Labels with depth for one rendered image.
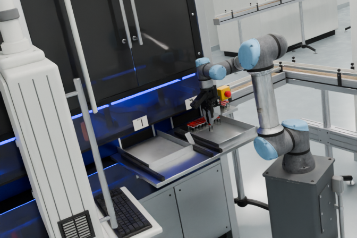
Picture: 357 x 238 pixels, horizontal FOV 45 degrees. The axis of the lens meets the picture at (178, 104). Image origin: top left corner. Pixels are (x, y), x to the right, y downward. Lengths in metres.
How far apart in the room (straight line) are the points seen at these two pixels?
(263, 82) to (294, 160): 0.42
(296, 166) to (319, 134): 1.11
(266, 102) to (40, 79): 0.93
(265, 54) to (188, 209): 1.20
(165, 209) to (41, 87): 1.31
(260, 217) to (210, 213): 0.53
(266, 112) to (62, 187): 0.89
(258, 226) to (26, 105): 2.04
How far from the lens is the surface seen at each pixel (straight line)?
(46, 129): 1.51
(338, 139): 3.06
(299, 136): 2.00
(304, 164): 2.07
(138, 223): 1.82
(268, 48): 1.83
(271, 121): 1.90
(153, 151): 2.28
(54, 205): 1.62
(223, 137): 2.29
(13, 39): 1.66
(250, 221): 3.17
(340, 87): 2.87
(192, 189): 2.62
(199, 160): 2.10
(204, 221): 2.77
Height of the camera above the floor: 1.80
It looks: 18 degrees down
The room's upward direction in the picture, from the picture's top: 10 degrees counter-clockwise
